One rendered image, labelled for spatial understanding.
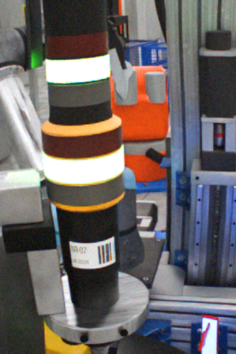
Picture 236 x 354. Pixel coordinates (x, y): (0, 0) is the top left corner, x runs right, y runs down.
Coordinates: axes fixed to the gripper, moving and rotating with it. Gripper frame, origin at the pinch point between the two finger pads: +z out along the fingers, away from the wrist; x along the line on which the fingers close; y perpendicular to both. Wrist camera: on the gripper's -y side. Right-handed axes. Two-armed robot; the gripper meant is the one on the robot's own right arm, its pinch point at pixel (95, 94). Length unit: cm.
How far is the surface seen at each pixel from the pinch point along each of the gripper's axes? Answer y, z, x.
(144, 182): 299, 143, 113
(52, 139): -53, -9, -25
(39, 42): -50, -14, -23
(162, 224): 237, 148, 74
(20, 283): -42.9, 8.4, -13.0
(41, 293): -54, 0, -23
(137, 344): -27.1, 27.0, -17.9
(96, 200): -52, -6, -27
